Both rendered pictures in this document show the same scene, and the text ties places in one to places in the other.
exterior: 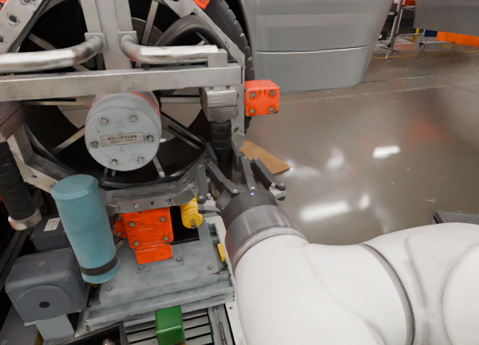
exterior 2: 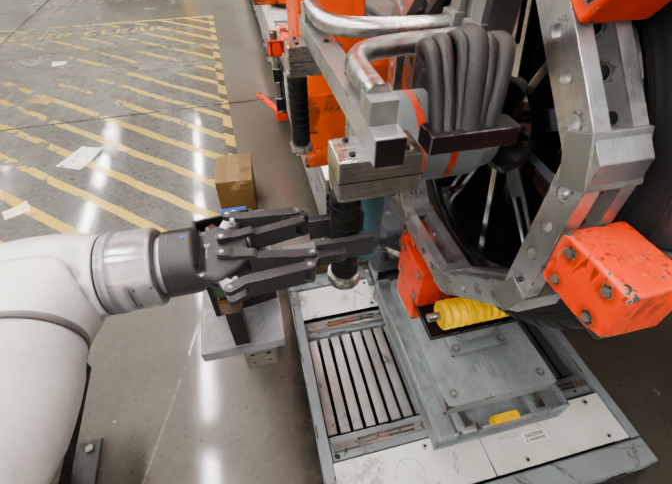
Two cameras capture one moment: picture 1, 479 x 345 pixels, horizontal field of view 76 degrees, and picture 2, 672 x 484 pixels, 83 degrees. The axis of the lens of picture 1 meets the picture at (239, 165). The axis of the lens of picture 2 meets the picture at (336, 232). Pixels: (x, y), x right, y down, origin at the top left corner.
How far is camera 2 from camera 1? 0.58 m
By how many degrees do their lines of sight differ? 71
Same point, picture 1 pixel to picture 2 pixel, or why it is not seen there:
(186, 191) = (443, 276)
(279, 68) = not seen: outside the picture
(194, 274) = (437, 372)
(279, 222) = (112, 249)
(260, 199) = (169, 243)
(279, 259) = (56, 239)
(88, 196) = not seen: hidden behind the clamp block
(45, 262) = (389, 215)
